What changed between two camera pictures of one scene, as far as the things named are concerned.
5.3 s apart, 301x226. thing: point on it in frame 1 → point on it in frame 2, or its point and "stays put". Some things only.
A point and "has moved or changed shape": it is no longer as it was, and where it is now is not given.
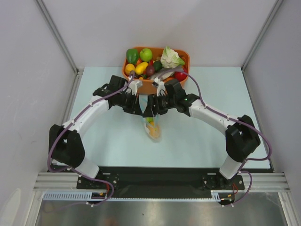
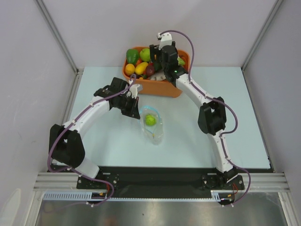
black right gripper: [153, 107] → [154, 52]
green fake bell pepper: [132, 55] stays put
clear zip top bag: [152, 125] has moved or changed shape
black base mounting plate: [162, 182] stays put
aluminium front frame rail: [66, 181] stays put
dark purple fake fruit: [150, 70] stays put
